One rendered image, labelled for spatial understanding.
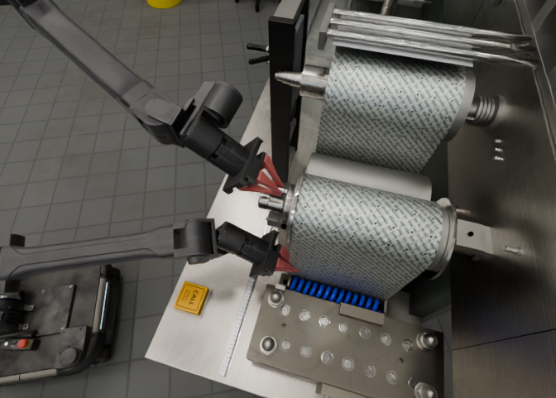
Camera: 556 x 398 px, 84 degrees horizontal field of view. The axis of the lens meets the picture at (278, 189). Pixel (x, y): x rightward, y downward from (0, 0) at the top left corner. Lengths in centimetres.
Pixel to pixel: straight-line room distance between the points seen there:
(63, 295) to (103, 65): 137
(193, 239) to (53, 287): 133
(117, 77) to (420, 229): 56
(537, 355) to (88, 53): 79
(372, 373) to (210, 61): 280
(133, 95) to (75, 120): 239
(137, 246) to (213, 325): 34
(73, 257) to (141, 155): 182
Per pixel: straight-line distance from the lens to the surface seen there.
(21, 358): 189
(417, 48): 62
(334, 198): 53
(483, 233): 62
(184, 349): 90
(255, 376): 87
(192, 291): 90
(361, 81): 62
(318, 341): 74
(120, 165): 247
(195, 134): 51
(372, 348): 76
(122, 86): 60
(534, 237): 54
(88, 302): 180
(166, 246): 63
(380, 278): 67
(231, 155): 53
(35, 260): 73
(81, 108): 303
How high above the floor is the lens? 176
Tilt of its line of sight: 58 degrees down
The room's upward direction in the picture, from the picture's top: straight up
